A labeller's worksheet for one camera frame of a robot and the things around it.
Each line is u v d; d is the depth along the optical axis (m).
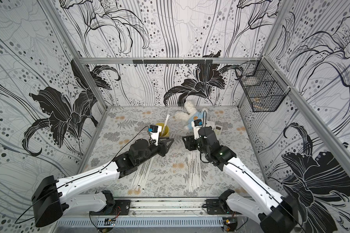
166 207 0.74
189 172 0.84
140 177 0.82
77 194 0.44
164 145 0.63
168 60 0.89
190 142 0.64
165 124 0.88
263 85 0.88
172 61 0.91
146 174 0.84
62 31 0.76
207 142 0.55
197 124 0.65
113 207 0.66
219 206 0.66
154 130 0.62
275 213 0.37
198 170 0.85
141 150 0.54
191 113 1.05
